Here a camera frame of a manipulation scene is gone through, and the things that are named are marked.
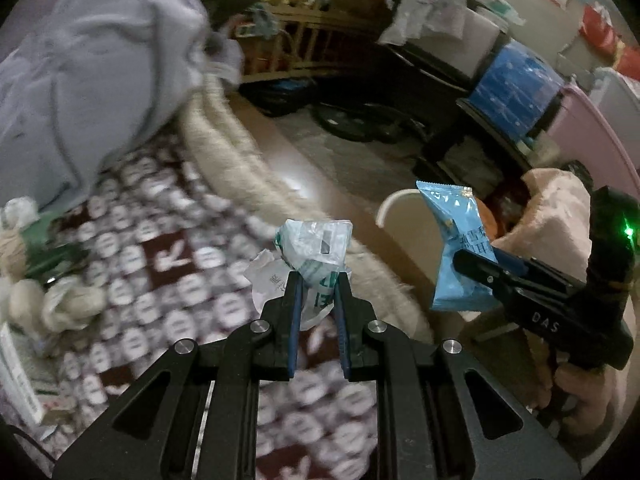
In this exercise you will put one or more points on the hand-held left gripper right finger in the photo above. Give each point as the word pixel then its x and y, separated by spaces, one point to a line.
pixel 342 320

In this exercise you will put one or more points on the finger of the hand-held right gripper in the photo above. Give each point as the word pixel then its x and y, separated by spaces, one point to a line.
pixel 530 267
pixel 480 269

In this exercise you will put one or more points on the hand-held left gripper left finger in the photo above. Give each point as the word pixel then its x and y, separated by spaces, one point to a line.
pixel 295 310

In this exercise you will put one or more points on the blue snack packet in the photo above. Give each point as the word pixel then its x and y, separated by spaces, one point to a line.
pixel 450 220

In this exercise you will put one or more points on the white green plastic bag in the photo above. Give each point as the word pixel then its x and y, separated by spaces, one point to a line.
pixel 310 245

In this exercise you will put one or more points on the white trash bin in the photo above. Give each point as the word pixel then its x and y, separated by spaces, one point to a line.
pixel 400 215

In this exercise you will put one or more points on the white medicine box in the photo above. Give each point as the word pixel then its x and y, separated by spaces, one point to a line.
pixel 20 375

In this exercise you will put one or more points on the printed brown white blanket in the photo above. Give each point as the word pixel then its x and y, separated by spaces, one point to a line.
pixel 150 260

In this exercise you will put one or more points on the pink plastic container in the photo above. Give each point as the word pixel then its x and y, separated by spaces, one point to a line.
pixel 590 125

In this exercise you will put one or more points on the beige fleece blanket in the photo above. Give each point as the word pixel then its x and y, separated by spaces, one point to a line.
pixel 240 160

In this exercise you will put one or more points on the blue box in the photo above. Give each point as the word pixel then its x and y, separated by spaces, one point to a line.
pixel 515 85

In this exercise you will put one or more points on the black stroller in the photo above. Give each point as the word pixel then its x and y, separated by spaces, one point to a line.
pixel 360 120

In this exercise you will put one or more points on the grey white box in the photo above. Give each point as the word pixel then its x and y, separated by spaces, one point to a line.
pixel 480 45

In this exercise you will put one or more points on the cream crumpled tissue wad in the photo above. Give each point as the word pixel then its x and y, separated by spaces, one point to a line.
pixel 65 305

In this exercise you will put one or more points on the red bag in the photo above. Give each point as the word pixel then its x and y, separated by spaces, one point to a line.
pixel 605 35

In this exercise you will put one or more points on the green wrapper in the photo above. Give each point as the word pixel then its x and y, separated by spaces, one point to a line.
pixel 50 255

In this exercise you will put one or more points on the white printed cloth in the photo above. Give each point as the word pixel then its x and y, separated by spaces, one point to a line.
pixel 425 0

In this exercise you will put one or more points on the wooden rack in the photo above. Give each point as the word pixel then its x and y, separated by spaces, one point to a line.
pixel 300 35

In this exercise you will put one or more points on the grey blue quilt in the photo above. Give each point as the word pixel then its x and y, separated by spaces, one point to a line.
pixel 100 60

